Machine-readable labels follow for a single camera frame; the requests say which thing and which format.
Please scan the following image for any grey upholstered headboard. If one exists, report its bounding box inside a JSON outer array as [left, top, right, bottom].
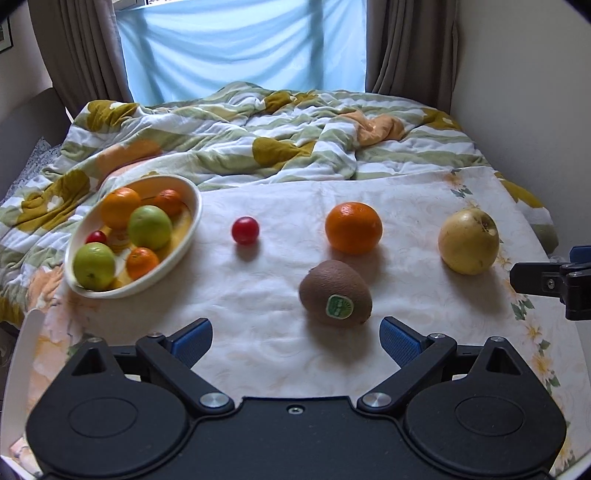
[[0, 85, 72, 205]]

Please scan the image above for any green striped floral blanket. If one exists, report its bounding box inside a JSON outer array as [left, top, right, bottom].
[[0, 80, 560, 325]]

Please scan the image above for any small green apple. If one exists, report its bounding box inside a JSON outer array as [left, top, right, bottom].
[[73, 243, 116, 292]]

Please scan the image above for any cream cartoon print bowl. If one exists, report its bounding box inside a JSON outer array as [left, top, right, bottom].
[[64, 174, 204, 300]]

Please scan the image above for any small tangerine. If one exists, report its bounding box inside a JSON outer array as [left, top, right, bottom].
[[126, 247, 161, 281], [154, 189, 184, 218]]

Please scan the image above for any window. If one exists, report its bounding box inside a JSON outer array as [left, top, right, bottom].
[[115, 0, 195, 11]]

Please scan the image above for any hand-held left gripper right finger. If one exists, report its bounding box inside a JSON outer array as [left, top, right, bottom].
[[357, 316, 532, 415]]

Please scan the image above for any orange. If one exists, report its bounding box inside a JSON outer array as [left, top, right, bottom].
[[100, 187, 142, 230], [324, 202, 384, 256]]

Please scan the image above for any yellow apple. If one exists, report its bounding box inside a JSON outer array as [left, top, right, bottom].
[[438, 207, 501, 276]]

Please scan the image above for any cream floral tablecloth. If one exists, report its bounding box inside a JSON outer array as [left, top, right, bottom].
[[8, 166, 591, 477]]

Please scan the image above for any grey dotted bedsheet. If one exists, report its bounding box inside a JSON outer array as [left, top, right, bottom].
[[19, 137, 62, 178]]

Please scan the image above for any large green apple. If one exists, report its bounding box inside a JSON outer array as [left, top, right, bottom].
[[128, 205, 174, 252]]

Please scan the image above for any kiwi with green sticker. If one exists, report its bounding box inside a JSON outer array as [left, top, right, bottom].
[[298, 259, 373, 329]]

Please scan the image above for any brown curtain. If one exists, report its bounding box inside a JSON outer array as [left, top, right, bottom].
[[365, 0, 459, 114], [28, 0, 136, 112]]

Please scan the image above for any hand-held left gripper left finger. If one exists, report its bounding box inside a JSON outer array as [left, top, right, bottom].
[[68, 318, 235, 415]]

